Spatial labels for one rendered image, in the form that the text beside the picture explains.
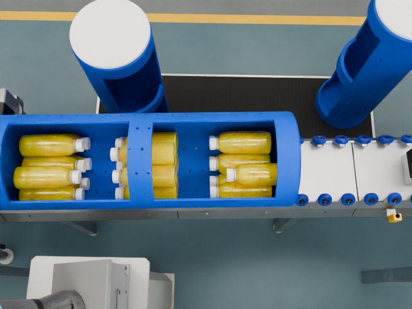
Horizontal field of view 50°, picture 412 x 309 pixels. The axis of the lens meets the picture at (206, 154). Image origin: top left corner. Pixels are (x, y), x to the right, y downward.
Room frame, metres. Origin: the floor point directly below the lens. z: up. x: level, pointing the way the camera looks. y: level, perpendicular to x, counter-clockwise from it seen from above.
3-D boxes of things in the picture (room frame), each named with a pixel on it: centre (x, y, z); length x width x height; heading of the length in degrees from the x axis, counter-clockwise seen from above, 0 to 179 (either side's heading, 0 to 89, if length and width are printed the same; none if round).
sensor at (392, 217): (0.24, -0.62, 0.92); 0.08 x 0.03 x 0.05; 1
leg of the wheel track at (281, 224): (0.30, -0.39, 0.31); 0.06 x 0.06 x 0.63; 1
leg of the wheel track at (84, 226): (0.29, 0.60, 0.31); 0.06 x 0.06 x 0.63; 1
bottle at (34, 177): (0.31, 0.47, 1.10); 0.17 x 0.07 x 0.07; 91
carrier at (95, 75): (0.84, 0.33, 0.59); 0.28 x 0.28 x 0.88
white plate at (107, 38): (0.84, 0.33, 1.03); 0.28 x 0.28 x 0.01
